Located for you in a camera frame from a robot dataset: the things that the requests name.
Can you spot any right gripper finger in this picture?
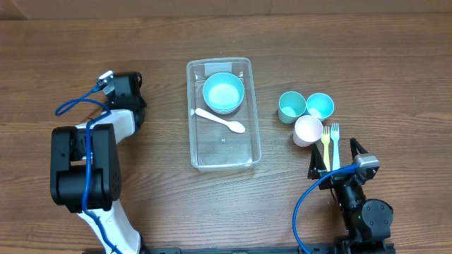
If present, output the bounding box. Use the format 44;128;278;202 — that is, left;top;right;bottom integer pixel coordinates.
350;138;367;157
308;144;326;173

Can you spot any white plastic spoon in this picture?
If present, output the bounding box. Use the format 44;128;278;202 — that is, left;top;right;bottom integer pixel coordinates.
194;108;246;134

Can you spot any teal bowl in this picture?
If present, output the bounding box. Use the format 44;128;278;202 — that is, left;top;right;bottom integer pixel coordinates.
208;104;239;114

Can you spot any light blue bowl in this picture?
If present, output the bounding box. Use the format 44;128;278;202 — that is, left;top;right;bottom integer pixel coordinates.
203;73;245;106

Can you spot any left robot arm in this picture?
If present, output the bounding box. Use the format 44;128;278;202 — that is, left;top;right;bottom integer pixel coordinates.
50;71;147;253

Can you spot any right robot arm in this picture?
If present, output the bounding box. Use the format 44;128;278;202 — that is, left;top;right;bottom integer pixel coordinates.
308;138;396;254

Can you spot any clear plastic container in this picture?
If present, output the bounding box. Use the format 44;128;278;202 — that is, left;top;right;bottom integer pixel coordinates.
186;57;261;171

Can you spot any light blue right fork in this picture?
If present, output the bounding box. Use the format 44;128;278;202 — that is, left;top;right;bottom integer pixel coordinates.
331;123;340;171

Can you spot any yellow fork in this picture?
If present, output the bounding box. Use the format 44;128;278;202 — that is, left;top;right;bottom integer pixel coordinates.
321;126;331;171

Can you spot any pink cup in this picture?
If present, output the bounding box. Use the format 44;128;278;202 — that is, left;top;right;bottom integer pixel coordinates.
292;115;323;147

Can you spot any blue cup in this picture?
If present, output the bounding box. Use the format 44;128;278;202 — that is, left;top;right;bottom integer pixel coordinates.
307;93;335;121

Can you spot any green cup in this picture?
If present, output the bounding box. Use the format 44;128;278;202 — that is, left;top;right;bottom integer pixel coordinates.
278;91;307;124

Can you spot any right blue cable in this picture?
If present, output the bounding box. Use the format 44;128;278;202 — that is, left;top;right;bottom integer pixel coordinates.
292;163;360;254

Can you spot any blue cable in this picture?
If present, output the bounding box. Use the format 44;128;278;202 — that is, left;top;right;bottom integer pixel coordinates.
292;163;360;254
54;84;124;254

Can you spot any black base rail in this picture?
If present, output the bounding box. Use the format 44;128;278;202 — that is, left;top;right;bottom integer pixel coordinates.
83;243;396;254

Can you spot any left blue cable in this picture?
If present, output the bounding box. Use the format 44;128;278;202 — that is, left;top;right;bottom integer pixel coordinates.
54;84;124;254

